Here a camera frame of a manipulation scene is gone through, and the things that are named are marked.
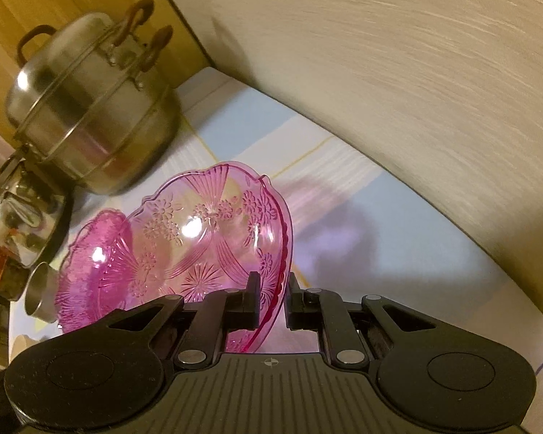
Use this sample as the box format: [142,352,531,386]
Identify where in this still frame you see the shiny steel kettle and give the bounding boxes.
[0,145,71,267]

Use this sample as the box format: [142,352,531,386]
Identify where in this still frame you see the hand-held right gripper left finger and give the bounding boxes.
[102,272,261,370]

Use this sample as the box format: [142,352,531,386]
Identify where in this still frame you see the pink flower-patterned glass bowl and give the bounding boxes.
[54,209,134,335]
[97,161,295,354]

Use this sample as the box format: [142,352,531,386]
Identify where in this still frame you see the small stainless steel bowl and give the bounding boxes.
[24,262,59,323]

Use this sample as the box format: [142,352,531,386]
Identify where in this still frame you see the plaid tablecloth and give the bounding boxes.
[7,65,543,371]

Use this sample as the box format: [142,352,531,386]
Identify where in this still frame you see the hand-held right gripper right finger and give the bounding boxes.
[284,273,437,369]

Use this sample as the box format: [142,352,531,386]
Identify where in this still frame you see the stainless steel steamer pot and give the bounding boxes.
[5,0,184,196]

